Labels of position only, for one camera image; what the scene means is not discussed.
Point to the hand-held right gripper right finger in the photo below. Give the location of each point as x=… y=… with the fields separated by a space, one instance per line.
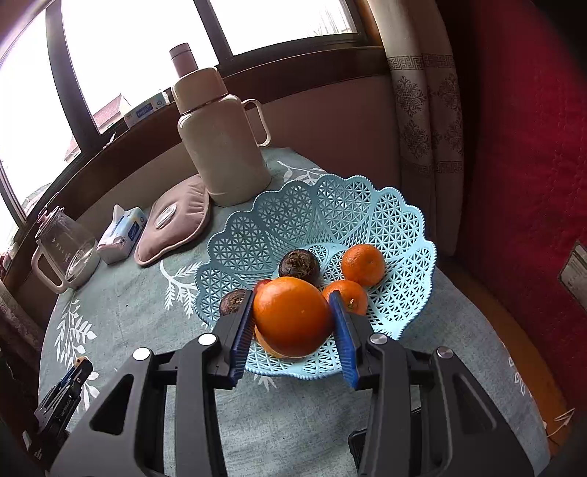
x=344 y=339

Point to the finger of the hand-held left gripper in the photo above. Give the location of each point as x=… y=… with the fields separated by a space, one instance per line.
x=64 y=383
x=82 y=376

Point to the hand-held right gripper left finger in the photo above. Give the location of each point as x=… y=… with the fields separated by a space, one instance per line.
x=243 y=339

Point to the dark brown water chestnut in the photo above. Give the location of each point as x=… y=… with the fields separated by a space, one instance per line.
x=231 y=302
x=298 y=265

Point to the red cherry tomato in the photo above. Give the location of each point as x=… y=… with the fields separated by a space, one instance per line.
x=260 y=285

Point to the large orange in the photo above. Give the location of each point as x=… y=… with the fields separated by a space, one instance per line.
x=362 y=266

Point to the light blue plastic basket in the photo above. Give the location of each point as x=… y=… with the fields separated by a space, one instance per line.
x=321 y=206

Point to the teal leaf-print tablecloth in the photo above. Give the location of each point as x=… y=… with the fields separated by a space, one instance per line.
x=137 y=321

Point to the pink heating pad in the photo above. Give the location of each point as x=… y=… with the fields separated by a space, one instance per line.
x=169 y=238

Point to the white tissue pack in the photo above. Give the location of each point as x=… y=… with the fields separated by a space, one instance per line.
x=119 y=238

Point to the cream thermos jug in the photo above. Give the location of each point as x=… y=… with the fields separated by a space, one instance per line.
x=220 y=151

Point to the beige patterned curtain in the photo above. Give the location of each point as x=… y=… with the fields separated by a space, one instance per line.
x=422 y=137

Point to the grey rectangular panel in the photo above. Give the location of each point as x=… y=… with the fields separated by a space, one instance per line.
x=575 y=266

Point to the white and blue box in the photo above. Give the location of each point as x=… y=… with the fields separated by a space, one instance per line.
x=146 y=110

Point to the dark-framed window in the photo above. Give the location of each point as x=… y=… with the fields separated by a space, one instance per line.
x=137 y=46

